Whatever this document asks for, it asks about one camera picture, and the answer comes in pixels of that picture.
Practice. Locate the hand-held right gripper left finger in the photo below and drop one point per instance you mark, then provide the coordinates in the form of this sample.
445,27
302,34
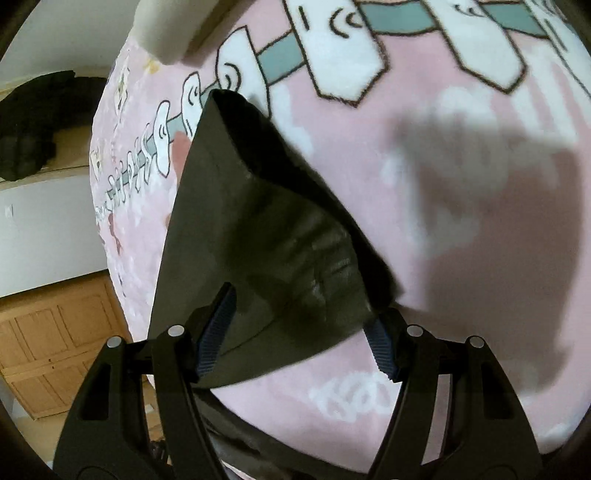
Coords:
213,334

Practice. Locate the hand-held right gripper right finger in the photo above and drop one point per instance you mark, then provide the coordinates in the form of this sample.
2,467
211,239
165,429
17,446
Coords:
381,347

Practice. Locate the dark olive garment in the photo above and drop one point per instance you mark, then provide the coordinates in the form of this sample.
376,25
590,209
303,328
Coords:
258,230

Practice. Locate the black clothes pile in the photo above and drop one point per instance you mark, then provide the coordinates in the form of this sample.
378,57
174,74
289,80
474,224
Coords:
37,124

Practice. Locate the wooden cabinet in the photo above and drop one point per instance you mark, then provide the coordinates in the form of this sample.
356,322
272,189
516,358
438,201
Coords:
55,332

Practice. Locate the pink printed blanket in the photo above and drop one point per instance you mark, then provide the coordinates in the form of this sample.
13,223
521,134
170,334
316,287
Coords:
461,184

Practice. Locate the cream pillow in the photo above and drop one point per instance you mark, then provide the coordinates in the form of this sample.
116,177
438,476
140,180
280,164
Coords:
157,32

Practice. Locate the wooden wall niche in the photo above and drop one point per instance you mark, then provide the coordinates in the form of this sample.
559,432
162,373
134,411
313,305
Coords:
69,156

